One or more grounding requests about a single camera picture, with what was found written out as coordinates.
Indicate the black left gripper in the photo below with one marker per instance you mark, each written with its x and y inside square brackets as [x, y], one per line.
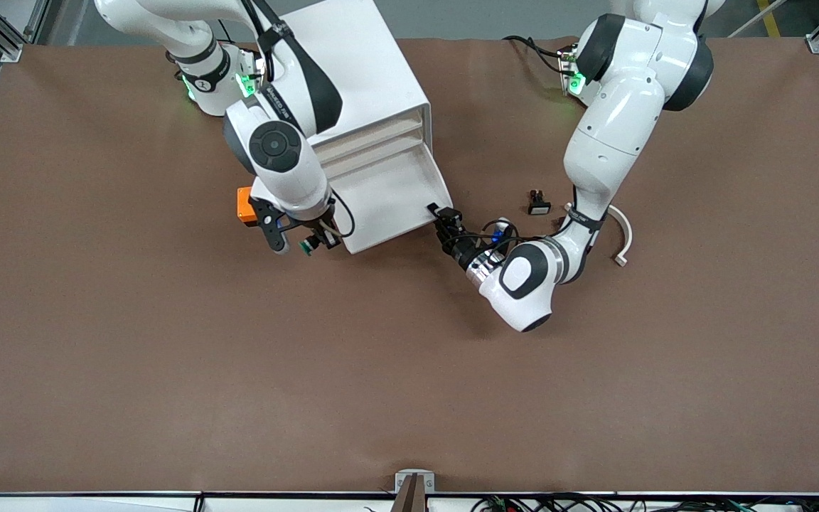
[461, 249]

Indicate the grey metal bracket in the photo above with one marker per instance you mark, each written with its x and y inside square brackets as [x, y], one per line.
[401, 480]

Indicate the white curved plastic clamp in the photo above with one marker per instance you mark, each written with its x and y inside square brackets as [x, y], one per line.
[628, 238]

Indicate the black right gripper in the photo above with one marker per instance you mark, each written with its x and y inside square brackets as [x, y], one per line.
[323, 234]

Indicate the orange box with hole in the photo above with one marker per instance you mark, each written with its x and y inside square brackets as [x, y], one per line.
[243, 206]

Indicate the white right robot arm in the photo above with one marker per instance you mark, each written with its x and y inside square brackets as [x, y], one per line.
[288, 171]

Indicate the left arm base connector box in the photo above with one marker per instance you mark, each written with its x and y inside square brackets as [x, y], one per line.
[569, 71]

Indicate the green push button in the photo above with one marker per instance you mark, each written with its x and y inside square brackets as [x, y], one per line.
[306, 246]

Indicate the black push button switch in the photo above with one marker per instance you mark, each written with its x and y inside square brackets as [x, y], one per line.
[539, 205]

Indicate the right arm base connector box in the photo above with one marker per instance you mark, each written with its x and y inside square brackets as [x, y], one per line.
[244, 84]

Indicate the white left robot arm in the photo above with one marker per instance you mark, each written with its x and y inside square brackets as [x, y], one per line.
[616, 121]

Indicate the brown table mat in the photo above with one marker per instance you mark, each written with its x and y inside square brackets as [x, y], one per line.
[409, 370]

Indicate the white table edge rail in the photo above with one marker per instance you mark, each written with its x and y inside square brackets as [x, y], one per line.
[61, 503]

